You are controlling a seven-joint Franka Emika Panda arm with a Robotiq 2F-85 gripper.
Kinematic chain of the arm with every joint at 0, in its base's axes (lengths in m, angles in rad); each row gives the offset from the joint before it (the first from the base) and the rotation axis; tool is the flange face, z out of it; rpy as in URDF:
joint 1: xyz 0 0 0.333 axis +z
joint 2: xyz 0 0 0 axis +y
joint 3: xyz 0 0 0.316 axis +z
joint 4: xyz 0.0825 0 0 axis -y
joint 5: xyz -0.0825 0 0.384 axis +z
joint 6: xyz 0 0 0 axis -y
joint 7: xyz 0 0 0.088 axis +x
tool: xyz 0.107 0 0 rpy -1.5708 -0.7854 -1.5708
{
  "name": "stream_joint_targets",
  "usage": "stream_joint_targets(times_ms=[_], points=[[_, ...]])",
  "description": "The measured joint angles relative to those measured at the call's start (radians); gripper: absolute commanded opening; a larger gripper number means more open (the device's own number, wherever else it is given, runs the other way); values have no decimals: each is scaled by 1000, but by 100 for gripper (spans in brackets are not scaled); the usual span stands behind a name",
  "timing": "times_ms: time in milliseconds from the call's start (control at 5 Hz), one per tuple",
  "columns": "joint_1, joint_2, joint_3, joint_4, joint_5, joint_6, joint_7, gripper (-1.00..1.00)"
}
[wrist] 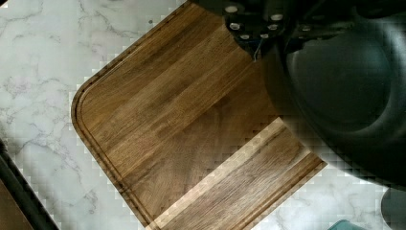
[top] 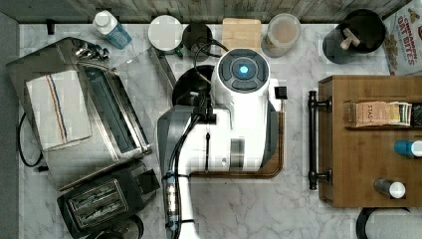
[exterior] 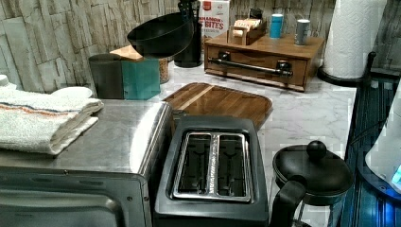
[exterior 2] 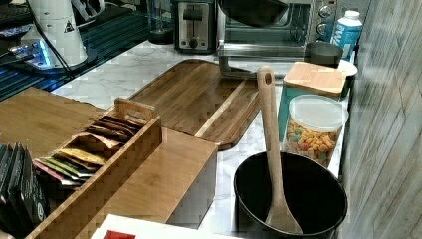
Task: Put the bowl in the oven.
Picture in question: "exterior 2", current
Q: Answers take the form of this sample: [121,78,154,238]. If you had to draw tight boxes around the silver toaster oven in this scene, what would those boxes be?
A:
[218,0,336,47]

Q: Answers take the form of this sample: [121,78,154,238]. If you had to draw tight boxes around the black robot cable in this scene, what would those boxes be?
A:
[25,0,76,76]

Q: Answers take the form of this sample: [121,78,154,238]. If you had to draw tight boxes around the large wooden cutting board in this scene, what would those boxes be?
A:
[130,59,260,150]

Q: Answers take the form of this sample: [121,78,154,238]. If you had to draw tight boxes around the white red box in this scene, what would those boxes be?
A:
[90,214,241,239]

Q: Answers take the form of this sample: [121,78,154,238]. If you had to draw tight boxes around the black round base stand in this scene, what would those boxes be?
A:
[148,28,173,45]

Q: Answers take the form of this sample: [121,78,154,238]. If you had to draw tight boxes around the black cup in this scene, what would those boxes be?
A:
[304,42,343,68]

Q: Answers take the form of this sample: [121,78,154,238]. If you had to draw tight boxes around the clear cereal jar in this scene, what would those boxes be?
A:
[283,95,348,167]

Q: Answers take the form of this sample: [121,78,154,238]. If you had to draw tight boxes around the silver two-slot toaster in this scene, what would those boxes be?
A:
[172,0,216,55]

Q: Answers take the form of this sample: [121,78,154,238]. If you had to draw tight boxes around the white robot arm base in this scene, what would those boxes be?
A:
[10,0,105,71]

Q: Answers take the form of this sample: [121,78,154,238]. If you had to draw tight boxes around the wooden tea bag organizer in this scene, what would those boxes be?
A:
[28,98,162,239]

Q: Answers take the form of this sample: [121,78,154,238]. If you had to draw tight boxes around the wooden spatula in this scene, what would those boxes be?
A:
[257,66,302,234]

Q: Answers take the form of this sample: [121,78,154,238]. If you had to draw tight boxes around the teal canister with bamboo lid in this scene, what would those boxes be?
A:
[278,62,346,140]

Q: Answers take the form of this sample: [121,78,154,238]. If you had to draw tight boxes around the bamboo top white box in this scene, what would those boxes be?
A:
[75,127,218,239]

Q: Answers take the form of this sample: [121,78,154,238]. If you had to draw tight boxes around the blue white bottle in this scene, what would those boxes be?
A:
[330,10,362,60]

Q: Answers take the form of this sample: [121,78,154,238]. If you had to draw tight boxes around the black tea packets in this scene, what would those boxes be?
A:
[0,143,48,237]

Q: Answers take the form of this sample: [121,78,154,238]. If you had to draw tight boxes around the white small dish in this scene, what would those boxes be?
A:
[337,60,358,77]

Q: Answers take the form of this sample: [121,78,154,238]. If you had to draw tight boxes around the wooden board at left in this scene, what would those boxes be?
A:
[0,88,104,158]

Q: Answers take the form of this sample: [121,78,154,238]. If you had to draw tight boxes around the open oven door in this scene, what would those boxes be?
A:
[217,43,305,79]

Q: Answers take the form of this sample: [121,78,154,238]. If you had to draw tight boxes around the large black bowl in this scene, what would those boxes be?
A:
[233,152,347,239]

